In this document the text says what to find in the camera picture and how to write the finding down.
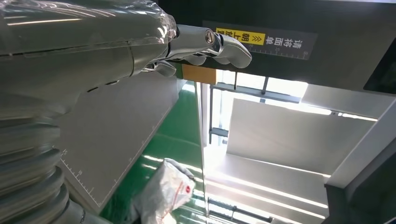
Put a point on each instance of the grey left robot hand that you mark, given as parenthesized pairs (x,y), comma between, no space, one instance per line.
(77,46)

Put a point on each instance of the white red-printed mailer package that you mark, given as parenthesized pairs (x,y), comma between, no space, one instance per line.
(164,194)

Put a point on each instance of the brown cardboard box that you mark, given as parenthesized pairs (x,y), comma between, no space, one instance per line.
(199,74)

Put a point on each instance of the green conveyor belt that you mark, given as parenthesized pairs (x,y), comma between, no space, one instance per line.
(176,133)

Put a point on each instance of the yellow grey column label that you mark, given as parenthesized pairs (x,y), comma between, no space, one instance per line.
(278,43)

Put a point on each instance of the black scanner column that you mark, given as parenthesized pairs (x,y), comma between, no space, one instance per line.
(334,71)

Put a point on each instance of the dark grey scanner base plate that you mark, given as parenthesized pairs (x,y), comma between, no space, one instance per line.
(117,130)

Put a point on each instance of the black window frame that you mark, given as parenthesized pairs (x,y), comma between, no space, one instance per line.
(247,90)

